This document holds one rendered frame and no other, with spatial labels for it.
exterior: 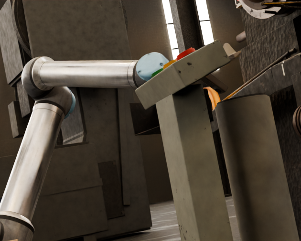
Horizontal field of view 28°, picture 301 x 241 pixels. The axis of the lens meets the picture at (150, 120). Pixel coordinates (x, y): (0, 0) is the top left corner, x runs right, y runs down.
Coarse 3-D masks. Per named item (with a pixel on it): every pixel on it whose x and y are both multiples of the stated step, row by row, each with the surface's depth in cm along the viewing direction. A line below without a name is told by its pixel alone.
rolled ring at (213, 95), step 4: (204, 88) 277; (208, 88) 274; (208, 92) 274; (212, 92) 272; (216, 92) 272; (212, 96) 271; (216, 96) 271; (212, 100) 271; (216, 100) 270; (212, 104) 272; (216, 104) 270
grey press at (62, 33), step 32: (32, 0) 449; (64, 0) 461; (96, 0) 473; (0, 32) 508; (32, 32) 444; (64, 32) 456; (96, 32) 468; (96, 96) 488; (128, 96) 501; (64, 128) 518; (96, 128) 483; (128, 128) 495; (128, 160) 490; (128, 192) 482; (128, 224) 480
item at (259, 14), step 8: (240, 0) 232; (280, 0) 206; (288, 0) 204; (296, 0) 207; (248, 8) 227; (272, 8) 212; (280, 8) 207; (256, 16) 223; (264, 16) 217; (272, 16) 213
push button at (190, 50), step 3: (189, 48) 113; (192, 48) 114; (186, 51) 113; (189, 51) 113; (192, 51) 113; (180, 54) 113; (183, 54) 113; (186, 54) 113; (177, 57) 114; (180, 57) 113; (177, 60) 114
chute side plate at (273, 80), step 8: (288, 64) 206; (296, 64) 202; (272, 72) 216; (280, 72) 211; (288, 72) 207; (296, 72) 202; (256, 80) 228; (264, 80) 222; (272, 80) 217; (280, 80) 212; (288, 80) 208; (248, 88) 234; (256, 88) 229; (264, 88) 223; (272, 88) 218; (280, 88) 213; (216, 120) 264; (216, 128) 265
